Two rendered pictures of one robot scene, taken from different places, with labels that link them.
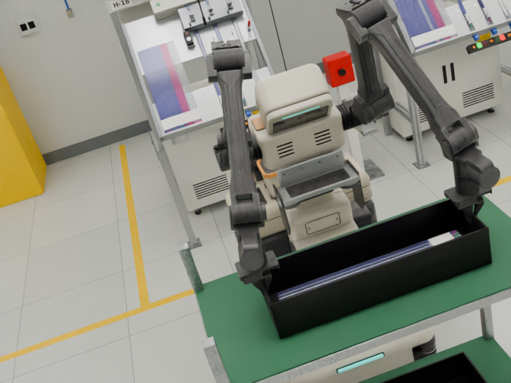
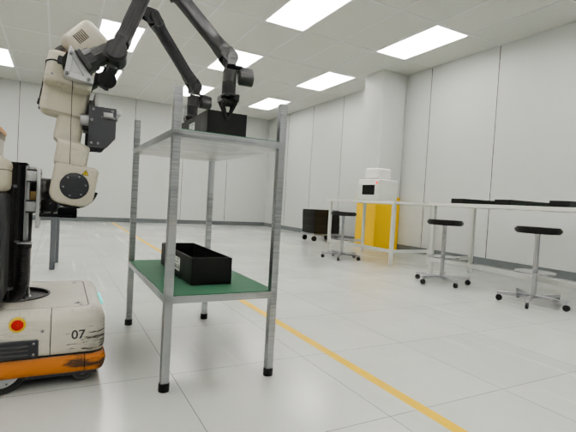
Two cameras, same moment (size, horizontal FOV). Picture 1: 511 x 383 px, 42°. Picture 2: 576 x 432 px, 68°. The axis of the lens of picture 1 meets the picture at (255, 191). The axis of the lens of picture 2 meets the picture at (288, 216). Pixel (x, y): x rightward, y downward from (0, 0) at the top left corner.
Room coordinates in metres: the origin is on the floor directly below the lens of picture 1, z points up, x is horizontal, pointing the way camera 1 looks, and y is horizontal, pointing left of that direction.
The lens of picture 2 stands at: (1.80, 1.82, 0.71)
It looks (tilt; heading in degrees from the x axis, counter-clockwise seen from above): 2 degrees down; 247
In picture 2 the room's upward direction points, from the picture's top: 3 degrees clockwise
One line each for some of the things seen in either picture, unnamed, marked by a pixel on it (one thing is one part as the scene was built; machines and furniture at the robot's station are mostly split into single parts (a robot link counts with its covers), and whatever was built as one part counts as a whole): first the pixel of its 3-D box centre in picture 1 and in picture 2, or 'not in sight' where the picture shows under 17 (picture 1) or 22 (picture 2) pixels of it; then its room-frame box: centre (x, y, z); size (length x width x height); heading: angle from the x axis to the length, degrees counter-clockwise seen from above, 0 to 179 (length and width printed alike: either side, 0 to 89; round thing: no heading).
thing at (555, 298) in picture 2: not in sight; (535, 266); (-1.39, -0.58, 0.31); 0.53 x 0.50 x 0.62; 118
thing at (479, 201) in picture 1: (465, 207); not in sight; (1.40, -0.51, 1.08); 0.07 x 0.07 x 0.09; 5
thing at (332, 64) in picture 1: (348, 117); not in sight; (3.57, -0.65, 0.39); 0.24 x 0.24 x 0.78; 6
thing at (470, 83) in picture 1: (426, 70); not in sight; (4.11, -1.32, 0.31); 0.70 x 0.65 x 0.62; 96
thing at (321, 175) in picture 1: (317, 190); (97, 124); (1.85, -0.19, 0.99); 0.28 x 0.16 x 0.22; 95
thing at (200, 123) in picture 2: (371, 264); (207, 133); (1.37, -0.23, 1.01); 0.57 x 0.17 x 0.11; 95
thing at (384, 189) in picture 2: not in sight; (377, 184); (-1.76, -3.39, 1.03); 0.44 x 0.37 x 0.46; 101
